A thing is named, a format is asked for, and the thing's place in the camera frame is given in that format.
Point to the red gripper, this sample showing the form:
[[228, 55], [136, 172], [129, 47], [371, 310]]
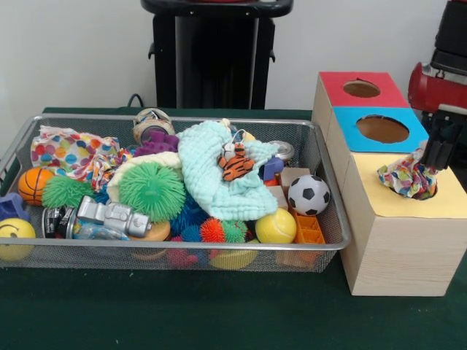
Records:
[[427, 89]]

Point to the small polka dot cloth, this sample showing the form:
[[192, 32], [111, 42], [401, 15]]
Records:
[[405, 178]]

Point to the wooden box with three holes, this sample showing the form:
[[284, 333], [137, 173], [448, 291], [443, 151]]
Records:
[[401, 248]]

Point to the silver mesh bin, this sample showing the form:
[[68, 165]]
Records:
[[91, 125]]

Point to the black and white soccer ball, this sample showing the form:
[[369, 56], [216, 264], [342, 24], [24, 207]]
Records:
[[308, 195]]

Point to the yellow tennis ball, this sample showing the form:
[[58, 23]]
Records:
[[275, 226]]

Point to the small tiger plush toy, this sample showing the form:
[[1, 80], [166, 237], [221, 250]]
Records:
[[235, 166]]

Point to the mint green cloth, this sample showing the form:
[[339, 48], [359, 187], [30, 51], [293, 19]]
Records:
[[204, 167]]

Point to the large green spiky ball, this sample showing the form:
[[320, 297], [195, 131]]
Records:
[[151, 191]]

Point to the dark green tablecloth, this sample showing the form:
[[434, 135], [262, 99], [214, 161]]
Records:
[[182, 313]]

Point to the silver robot toy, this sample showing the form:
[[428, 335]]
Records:
[[113, 217]]

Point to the large polka dot cloth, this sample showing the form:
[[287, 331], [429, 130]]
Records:
[[65, 149]]

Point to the small green spiky ball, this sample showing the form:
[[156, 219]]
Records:
[[65, 191]]

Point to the orange basketball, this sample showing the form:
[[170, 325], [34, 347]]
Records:
[[33, 186]]

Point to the yellow smiley ball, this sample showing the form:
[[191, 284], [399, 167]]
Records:
[[16, 233]]

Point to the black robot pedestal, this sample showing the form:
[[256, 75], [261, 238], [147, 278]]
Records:
[[219, 54]]

